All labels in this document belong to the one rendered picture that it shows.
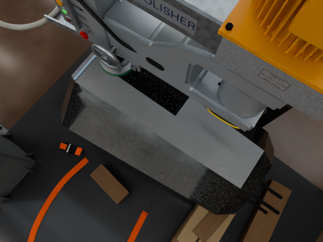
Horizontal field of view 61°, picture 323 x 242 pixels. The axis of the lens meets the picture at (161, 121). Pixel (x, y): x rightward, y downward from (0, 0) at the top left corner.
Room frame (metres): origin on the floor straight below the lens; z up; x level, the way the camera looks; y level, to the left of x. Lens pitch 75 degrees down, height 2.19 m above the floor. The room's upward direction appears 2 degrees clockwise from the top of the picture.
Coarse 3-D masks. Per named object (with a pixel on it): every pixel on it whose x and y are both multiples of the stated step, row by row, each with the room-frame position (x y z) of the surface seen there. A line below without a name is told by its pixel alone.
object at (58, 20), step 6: (60, 12) 0.96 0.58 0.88; (48, 18) 0.90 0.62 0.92; (54, 18) 0.93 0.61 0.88; (60, 18) 0.92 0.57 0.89; (54, 24) 0.88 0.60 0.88; (60, 24) 0.85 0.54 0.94; (66, 24) 0.83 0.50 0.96; (66, 30) 0.83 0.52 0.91; (72, 30) 0.80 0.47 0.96; (114, 54) 0.64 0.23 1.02; (120, 54) 0.63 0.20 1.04; (132, 66) 0.55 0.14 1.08
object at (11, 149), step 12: (0, 132) 0.46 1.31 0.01; (0, 144) 0.31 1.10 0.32; (12, 144) 0.35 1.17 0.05; (0, 156) 0.20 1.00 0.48; (12, 156) 0.22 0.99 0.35; (24, 156) 0.25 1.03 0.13; (0, 168) 0.14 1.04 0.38; (12, 168) 0.15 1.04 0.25; (24, 168) 0.16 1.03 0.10; (0, 180) 0.07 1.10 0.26; (12, 180) 0.07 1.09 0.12; (0, 192) -0.01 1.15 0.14
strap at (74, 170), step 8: (80, 168) 0.18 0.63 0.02; (64, 176) 0.12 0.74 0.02; (56, 192) 0.00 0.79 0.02; (48, 200) -0.07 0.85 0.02; (40, 216) -0.18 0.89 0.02; (144, 216) -0.16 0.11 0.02; (136, 224) -0.22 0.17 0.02; (32, 232) -0.30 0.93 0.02; (136, 232) -0.28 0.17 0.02; (32, 240) -0.35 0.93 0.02; (128, 240) -0.33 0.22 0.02
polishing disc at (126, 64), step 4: (124, 60) 0.70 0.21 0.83; (100, 64) 0.68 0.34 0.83; (104, 64) 0.68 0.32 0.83; (116, 64) 0.68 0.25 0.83; (124, 64) 0.68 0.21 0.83; (128, 64) 0.68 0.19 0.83; (104, 68) 0.66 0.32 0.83; (108, 68) 0.66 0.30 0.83; (124, 68) 0.66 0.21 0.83; (128, 68) 0.66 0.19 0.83; (108, 72) 0.64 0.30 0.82; (112, 72) 0.63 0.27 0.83; (116, 72) 0.63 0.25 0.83; (120, 72) 0.63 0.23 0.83; (124, 72) 0.64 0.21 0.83
